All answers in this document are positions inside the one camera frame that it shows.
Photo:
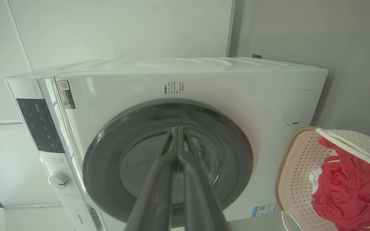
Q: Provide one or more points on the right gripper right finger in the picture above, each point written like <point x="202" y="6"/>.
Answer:
<point x="201" y="205"/>

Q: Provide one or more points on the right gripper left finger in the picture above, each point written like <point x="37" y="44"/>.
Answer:
<point x="156" y="199"/>

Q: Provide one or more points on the beige perforated laundry basket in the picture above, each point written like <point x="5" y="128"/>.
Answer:
<point x="295" y="173"/>

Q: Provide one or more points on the round black washer door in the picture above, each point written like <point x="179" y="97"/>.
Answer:
<point x="108" y="166"/>

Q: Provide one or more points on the blue energy label sticker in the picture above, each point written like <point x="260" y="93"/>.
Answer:
<point x="264" y="209"/>

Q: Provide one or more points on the white washer dial knob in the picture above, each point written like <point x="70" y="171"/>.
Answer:
<point x="58" y="180"/>

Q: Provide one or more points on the small printed text sticker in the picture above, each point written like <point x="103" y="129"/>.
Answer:
<point x="174" y="88"/>

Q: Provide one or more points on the white garment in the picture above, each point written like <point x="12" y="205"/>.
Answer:
<point x="316" y="178"/>

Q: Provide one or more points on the white front-load washing machine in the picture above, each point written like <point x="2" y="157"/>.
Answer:
<point x="236" y="86"/>

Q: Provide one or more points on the dark QR code sticker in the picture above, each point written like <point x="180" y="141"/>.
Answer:
<point x="66" y="95"/>

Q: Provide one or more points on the black washer control panel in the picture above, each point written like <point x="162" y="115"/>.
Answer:
<point x="40" y="125"/>

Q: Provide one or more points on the round white filter cover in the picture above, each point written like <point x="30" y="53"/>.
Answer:
<point x="300" y="107"/>

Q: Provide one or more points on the red garment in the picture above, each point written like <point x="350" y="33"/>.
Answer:
<point x="352" y="192"/>

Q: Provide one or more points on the small black bracket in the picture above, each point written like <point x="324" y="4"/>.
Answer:
<point x="257" y="56"/>

